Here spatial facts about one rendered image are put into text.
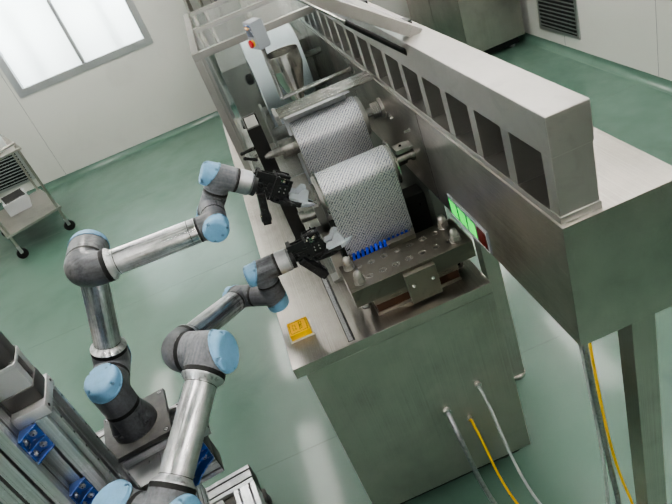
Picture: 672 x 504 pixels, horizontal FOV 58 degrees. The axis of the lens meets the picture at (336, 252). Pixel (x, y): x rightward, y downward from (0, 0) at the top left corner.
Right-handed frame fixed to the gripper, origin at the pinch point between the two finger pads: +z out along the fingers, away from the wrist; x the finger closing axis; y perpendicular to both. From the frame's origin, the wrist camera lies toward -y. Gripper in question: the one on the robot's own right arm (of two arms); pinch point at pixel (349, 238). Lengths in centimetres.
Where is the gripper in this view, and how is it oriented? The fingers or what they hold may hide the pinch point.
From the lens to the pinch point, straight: 197.1
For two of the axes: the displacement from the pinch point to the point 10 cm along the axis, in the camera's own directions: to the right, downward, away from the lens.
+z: 9.2, -4.0, 0.4
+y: -3.2, -7.9, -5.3
